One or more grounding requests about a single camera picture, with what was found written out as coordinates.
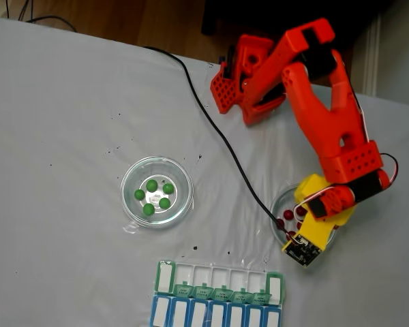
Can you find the green blue weekly pill organizer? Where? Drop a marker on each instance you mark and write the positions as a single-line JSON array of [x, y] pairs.
[[221, 313]]

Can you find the pale grey tablecloth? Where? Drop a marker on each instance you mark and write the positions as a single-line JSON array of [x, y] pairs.
[[54, 102]]

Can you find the white wall trim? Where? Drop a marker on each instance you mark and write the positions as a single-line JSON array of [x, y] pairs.
[[371, 54]]

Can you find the clear glass bowl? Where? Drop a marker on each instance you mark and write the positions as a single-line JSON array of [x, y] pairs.
[[156, 170], [279, 207]]

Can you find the dark wooden furniture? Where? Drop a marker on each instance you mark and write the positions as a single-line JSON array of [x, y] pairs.
[[361, 17]]

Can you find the green round pill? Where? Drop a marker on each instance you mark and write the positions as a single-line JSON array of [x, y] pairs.
[[148, 209], [164, 203], [139, 194], [168, 188], [152, 185]]

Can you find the red round pill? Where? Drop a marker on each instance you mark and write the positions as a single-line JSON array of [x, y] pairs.
[[299, 225], [300, 211], [287, 214], [280, 223], [290, 234]]

